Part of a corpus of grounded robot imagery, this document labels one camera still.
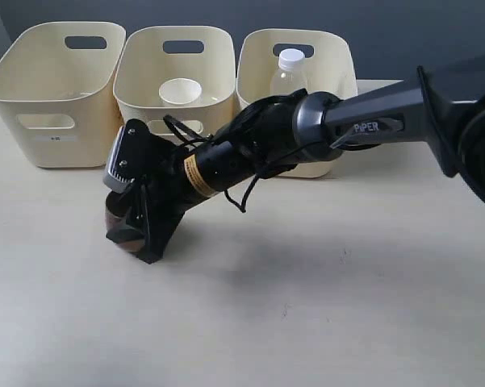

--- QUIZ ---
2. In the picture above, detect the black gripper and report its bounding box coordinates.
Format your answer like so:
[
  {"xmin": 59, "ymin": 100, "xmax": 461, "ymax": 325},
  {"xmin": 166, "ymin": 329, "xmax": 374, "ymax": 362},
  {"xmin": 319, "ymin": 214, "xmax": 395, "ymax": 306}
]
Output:
[{"xmin": 106, "ymin": 119, "xmax": 198, "ymax": 264}]

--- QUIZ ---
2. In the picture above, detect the brown wooden cup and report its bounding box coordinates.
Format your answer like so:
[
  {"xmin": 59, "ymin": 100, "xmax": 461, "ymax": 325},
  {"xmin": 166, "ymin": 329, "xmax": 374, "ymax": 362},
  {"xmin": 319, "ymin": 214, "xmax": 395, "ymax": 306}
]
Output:
[{"xmin": 105, "ymin": 191, "xmax": 144, "ymax": 255}]

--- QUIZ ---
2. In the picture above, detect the white paper cup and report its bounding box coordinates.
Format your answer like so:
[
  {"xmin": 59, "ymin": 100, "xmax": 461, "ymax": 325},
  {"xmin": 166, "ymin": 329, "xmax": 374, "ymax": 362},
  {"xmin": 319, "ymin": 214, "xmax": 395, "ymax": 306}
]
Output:
[{"xmin": 158, "ymin": 78, "xmax": 203, "ymax": 136}]

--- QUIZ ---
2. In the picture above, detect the clear plastic bottle white cap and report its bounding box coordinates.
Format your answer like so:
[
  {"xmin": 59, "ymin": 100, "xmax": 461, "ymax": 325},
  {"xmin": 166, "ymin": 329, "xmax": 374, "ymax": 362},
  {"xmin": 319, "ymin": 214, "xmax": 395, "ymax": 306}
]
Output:
[{"xmin": 270, "ymin": 48, "xmax": 308, "ymax": 95}]

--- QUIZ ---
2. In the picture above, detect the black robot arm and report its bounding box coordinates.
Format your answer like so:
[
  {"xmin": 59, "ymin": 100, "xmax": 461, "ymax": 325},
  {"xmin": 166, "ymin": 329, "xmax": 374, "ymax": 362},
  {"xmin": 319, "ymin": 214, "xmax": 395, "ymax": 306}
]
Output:
[{"xmin": 103, "ymin": 54, "xmax": 485, "ymax": 264}]

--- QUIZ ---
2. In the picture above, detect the left cream plastic bin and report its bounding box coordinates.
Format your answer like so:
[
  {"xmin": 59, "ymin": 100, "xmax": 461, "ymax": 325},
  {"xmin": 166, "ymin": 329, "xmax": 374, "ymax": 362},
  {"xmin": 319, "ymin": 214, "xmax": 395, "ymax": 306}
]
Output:
[{"xmin": 0, "ymin": 21, "xmax": 126, "ymax": 169}]

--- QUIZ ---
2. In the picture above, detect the cream plastic bin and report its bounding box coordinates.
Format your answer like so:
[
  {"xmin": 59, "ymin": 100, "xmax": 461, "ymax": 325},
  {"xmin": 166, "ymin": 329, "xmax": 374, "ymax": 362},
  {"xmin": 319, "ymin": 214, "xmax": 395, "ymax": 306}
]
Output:
[
  {"xmin": 0, "ymin": 21, "xmax": 126, "ymax": 169},
  {"xmin": 113, "ymin": 26, "xmax": 236, "ymax": 141},
  {"xmin": 236, "ymin": 28, "xmax": 358, "ymax": 180}
]

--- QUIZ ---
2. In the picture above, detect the middle cream plastic bin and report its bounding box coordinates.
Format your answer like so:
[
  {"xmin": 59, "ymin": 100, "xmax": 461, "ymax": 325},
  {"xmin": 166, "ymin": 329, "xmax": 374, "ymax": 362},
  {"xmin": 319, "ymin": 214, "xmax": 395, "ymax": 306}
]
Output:
[{"xmin": 113, "ymin": 26, "xmax": 236, "ymax": 141}]

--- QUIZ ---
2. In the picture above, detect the right cream plastic bin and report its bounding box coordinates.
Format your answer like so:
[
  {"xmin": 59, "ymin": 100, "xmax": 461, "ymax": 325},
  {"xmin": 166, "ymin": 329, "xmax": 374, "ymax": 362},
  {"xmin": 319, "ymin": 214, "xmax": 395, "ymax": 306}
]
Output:
[{"xmin": 236, "ymin": 28, "xmax": 358, "ymax": 180}]

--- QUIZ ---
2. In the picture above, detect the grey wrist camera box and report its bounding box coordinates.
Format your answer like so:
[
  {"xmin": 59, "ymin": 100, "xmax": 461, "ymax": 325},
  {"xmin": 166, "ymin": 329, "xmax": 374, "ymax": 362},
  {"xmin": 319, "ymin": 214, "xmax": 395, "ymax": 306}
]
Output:
[{"xmin": 102, "ymin": 126, "xmax": 134, "ymax": 194}]

